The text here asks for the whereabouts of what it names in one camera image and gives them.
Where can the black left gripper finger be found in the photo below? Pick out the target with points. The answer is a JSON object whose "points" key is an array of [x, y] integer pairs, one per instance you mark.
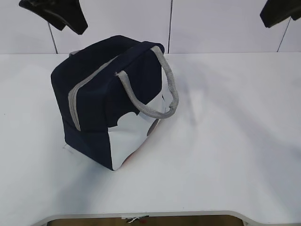
{"points": [[70, 12], [39, 7]]}

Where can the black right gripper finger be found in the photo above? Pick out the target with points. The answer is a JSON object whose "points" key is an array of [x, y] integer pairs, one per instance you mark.
{"points": [[276, 11]]}

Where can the navy blue lunch bag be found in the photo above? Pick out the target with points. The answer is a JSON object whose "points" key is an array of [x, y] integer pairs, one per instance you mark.
{"points": [[111, 95]]}

